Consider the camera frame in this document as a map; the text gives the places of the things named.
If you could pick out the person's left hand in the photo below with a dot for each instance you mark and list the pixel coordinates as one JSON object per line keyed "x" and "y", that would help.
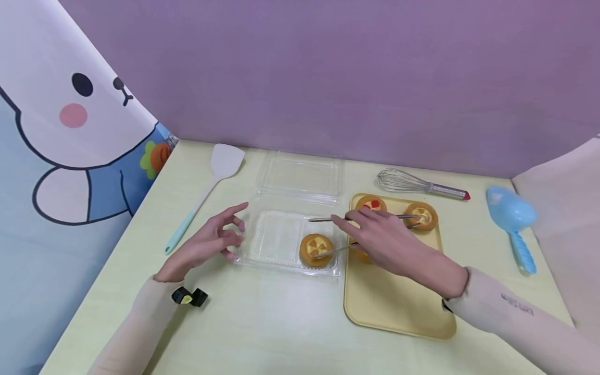
{"x": 204, "y": 247}

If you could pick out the person's right hand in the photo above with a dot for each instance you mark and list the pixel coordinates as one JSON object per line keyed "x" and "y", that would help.
{"x": 398, "y": 247}

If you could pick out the person's right fingers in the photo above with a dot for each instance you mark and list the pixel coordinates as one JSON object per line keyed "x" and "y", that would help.
{"x": 370, "y": 213}

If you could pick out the person's left middle finger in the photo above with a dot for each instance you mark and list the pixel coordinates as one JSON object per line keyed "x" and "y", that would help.
{"x": 235, "y": 238}

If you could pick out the person's right index finger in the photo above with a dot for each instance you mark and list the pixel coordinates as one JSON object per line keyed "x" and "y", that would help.
{"x": 344, "y": 224}

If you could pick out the person's left ring finger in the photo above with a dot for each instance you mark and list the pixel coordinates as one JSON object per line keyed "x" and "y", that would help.
{"x": 231, "y": 254}

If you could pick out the person's left index finger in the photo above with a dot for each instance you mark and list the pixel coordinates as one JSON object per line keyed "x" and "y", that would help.
{"x": 238, "y": 224}

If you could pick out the person's left thumb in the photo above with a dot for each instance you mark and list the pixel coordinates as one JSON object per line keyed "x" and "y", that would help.
{"x": 232, "y": 210}

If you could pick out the metal tongs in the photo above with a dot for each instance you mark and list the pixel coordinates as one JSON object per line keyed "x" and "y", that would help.
{"x": 328, "y": 219}

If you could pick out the tart with red topping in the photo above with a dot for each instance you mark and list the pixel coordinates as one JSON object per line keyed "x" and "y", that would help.
{"x": 372, "y": 202}

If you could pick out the orange tart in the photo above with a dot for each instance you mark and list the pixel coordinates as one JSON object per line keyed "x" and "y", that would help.
{"x": 362, "y": 255}

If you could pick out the tart with yellow fruit topping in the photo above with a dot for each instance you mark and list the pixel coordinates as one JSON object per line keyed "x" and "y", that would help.
{"x": 316, "y": 250}

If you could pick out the metal whisk with red end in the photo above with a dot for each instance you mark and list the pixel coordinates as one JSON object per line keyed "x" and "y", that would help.
{"x": 408, "y": 182}

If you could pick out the clear plastic clamshell container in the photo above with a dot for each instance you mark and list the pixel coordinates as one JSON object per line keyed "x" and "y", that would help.
{"x": 290, "y": 219}

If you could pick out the tart with pale yellow topping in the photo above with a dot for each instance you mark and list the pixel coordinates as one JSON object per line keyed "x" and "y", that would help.
{"x": 423, "y": 216}

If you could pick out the yellow tray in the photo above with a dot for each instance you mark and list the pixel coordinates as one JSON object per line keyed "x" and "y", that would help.
{"x": 398, "y": 302}

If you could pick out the blue plastic rice scoop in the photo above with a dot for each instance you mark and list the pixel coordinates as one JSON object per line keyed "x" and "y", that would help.
{"x": 513, "y": 219}

